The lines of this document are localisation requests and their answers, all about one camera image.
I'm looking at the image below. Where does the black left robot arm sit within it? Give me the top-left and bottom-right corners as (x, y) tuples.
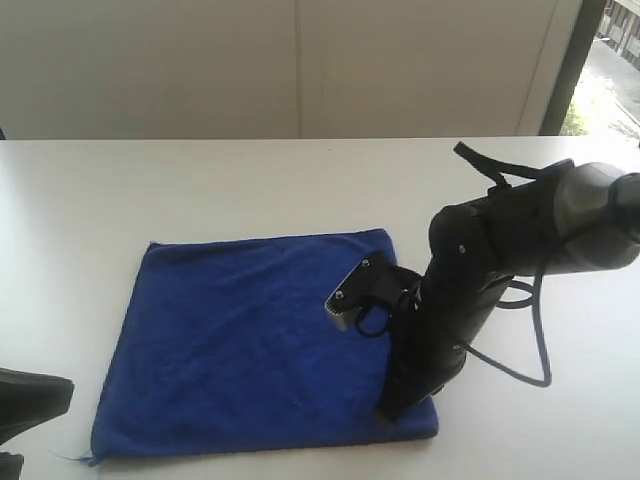
(1, 368), (74, 445)

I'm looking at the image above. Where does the green tree outside window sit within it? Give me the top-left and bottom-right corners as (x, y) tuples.
(560, 97), (590, 136)

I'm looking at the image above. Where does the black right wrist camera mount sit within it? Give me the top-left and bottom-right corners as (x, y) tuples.
(324, 250), (421, 339)

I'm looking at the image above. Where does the dark window frame post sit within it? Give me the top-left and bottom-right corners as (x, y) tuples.
(538, 0), (606, 136)

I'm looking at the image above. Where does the blue microfibre towel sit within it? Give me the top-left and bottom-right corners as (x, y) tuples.
(83, 228), (439, 465)

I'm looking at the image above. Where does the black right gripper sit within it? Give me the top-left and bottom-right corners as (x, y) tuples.
(374, 203), (507, 425)

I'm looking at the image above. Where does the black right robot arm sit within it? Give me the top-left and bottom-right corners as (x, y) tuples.
(375, 161), (639, 422)

